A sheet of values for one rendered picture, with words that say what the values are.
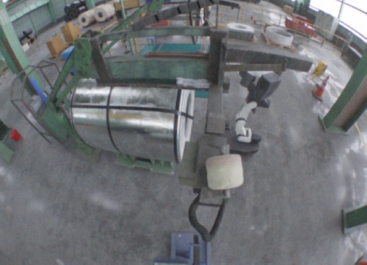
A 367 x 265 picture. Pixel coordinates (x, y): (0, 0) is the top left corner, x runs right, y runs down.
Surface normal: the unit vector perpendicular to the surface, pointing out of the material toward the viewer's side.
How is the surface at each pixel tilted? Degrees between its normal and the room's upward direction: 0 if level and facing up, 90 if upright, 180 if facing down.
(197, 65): 90
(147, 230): 0
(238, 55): 90
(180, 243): 0
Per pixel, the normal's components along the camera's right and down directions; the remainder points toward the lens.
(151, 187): -0.05, -0.60
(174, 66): -0.17, 0.79
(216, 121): -0.14, -0.07
